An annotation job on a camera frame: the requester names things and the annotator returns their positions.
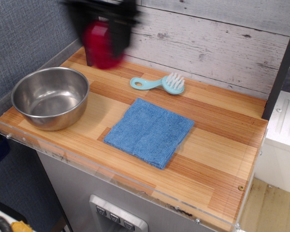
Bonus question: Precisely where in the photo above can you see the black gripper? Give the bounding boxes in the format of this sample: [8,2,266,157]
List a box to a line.
[62,0,140,56]

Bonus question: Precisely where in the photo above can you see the red plastic dome object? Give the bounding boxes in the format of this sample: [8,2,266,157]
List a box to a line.
[85,21,124,70]

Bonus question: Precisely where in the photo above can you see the stainless steel pot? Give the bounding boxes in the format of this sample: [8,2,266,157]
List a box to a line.
[11,67,89,131]

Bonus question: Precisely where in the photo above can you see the light blue scrub brush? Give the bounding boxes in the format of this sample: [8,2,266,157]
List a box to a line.
[130,72,185,95]

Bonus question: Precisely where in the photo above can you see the blue folded cloth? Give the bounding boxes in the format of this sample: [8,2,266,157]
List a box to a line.
[103,98,194,170]

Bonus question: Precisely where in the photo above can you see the clear acrylic edge guard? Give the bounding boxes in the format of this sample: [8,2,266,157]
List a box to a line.
[0,110,267,232]

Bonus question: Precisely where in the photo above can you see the grey cabinet with dispenser panel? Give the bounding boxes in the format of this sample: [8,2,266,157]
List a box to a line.
[38,152,240,232]

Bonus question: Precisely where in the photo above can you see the white side unit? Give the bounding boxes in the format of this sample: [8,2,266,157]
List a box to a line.
[255,91,290,192]

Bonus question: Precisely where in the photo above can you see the black right vertical post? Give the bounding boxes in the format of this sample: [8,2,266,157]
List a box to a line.
[262,39,290,120]

